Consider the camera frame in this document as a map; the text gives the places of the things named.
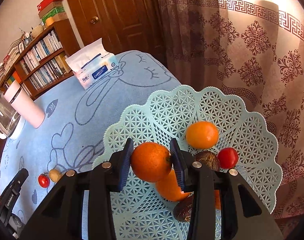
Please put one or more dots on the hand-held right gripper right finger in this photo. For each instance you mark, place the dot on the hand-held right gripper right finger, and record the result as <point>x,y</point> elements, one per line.
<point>178,170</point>

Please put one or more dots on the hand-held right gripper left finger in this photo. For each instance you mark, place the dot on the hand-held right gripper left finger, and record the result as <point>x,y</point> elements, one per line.
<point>125,165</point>

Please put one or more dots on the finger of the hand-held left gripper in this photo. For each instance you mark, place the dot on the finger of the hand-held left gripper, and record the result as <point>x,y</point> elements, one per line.
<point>13,192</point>

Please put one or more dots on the orange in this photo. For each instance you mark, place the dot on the orange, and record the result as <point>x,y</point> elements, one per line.
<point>151,161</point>
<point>170,188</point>
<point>202,134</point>
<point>217,200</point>

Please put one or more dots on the dark brown passion fruit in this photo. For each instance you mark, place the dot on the dark brown passion fruit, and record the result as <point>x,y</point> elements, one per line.
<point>183,211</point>
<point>207,160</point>

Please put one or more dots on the light green lattice plastic basket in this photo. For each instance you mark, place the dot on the light green lattice plastic basket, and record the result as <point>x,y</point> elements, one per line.
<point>167,110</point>

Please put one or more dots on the red tomato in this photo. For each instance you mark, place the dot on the red tomato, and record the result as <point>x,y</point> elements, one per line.
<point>228,158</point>
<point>43,180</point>

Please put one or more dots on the glass electric kettle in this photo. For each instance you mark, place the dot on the glass electric kettle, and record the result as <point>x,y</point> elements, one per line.
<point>5,120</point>

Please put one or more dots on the pink thermos bottle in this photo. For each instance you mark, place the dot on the pink thermos bottle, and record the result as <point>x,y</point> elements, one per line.
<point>24,105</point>

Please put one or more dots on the white tissue pack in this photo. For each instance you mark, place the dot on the white tissue pack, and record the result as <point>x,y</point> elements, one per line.
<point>91,67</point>

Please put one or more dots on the row of shelved books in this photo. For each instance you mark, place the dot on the row of shelved books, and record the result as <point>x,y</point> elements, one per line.
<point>40,50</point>
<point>50,72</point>

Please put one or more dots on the patterned beige curtain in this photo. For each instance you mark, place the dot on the patterned beige curtain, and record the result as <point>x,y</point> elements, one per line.
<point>242,55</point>

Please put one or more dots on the stack of books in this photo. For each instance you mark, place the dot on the stack of books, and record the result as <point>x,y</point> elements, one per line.
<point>9,57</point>

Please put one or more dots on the brown wooden bookshelf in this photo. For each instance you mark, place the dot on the brown wooden bookshelf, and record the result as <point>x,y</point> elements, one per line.
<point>66,35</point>

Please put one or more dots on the brass door knob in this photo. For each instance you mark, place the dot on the brass door knob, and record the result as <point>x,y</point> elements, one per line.
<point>93,19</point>

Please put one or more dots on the brown wooden door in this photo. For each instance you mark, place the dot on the brown wooden door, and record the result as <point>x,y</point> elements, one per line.
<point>116,12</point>

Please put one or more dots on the woven round pot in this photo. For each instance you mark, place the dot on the woven round pot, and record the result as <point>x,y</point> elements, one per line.
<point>38,31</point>

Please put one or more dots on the yellow cylinder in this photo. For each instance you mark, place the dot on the yellow cylinder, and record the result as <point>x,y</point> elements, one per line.
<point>49,21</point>

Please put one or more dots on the green box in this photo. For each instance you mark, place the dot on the green box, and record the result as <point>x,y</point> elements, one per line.
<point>54,13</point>

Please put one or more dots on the tan box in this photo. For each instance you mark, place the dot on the tan box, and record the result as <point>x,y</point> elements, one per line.
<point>53,5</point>

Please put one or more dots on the red box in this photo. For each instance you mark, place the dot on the red box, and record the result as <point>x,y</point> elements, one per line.
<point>50,1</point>

